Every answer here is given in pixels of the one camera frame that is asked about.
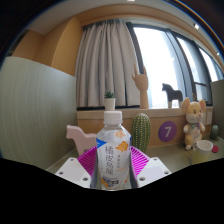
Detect pale yellow cup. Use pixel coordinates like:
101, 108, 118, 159
191, 139, 214, 165

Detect small plant in white pot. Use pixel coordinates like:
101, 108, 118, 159
103, 90, 117, 111

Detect dark framed window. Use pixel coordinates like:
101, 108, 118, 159
126, 21, 224, 109

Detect cream plush mouse toy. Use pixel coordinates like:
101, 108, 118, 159
180, 97, 207, 151

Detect clear drink bottle white cap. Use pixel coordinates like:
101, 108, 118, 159
95, 110, 132, 192

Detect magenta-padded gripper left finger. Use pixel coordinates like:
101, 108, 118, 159
54, 145, 101, 190

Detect pink horse figurine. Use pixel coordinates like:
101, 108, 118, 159
65, 124, 98, 157

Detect white wall socket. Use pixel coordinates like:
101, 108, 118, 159
205, 111, 214, 126

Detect purple round number sticker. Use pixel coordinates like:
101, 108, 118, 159
157, 120, 178, 143

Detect black horse figurine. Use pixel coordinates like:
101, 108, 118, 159
161, 82, 184, 108

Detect grey pleated curtain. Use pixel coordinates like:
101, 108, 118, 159
74, 19, 141, 109

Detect grey-green desk partition panel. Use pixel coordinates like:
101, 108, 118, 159
0, 55, 78, 171
210, 78, 224, 131

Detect tall green cactus ornament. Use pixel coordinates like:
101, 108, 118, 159
130, 112, 152, 154

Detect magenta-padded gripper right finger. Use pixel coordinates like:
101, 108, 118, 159
128, 145, 173, 190

